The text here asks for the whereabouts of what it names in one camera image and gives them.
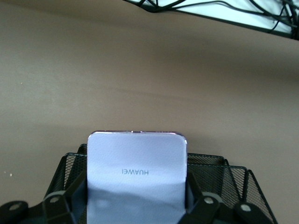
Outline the lavender phone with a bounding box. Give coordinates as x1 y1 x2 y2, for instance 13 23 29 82
86 130 189 224

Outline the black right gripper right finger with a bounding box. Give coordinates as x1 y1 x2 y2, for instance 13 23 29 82
179 172 276 224

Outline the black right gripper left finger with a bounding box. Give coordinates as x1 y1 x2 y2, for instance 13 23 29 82
0 171 88 224

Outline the black mesh two-tier organizer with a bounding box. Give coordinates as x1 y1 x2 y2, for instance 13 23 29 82
44 144 278 224

